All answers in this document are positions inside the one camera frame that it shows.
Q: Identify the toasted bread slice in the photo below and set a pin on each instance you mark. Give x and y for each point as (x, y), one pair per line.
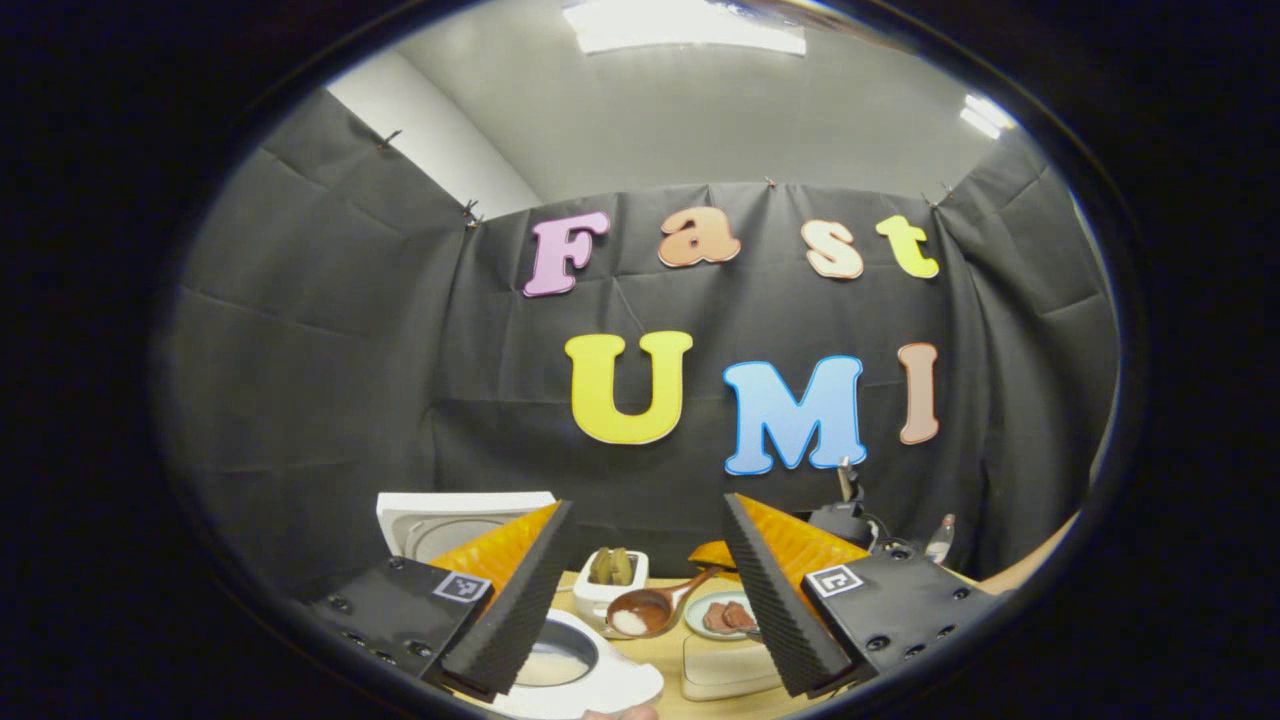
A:
(623, 566)
(600, 567)

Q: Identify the white toaster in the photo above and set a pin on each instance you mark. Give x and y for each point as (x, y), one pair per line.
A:
(590, 598)

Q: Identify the small ceiling light panel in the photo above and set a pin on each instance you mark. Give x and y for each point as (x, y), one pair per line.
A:
(985, 115)

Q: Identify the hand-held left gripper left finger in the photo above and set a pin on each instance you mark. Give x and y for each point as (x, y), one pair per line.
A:
(520, 610)

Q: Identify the large ceiling light panel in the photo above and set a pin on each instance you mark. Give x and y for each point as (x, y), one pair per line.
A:
(690, 25)

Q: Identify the light green plate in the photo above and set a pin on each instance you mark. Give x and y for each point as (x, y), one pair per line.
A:
(695, 618)

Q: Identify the white rice cooker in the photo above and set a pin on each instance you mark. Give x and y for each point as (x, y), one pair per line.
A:
(620, 685)

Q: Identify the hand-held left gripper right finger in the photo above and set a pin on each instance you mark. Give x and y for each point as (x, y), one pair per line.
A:
(775, 610)

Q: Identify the clear plastic bottle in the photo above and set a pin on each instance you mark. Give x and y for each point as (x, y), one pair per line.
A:
(939, 545)

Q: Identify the black backdrop cloth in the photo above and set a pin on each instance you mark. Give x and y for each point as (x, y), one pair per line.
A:
(330, 400)

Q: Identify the brown meat slice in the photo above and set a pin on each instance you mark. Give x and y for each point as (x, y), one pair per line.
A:
(740, 616)
(714, 617)

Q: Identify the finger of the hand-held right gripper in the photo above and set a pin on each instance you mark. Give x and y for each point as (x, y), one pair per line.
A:
(718, 556)

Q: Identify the glass rice container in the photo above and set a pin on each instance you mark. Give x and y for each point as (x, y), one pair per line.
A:
(720, 648)

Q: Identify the brown wooden spoon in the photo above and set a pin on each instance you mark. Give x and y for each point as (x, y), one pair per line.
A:
(655, 605)

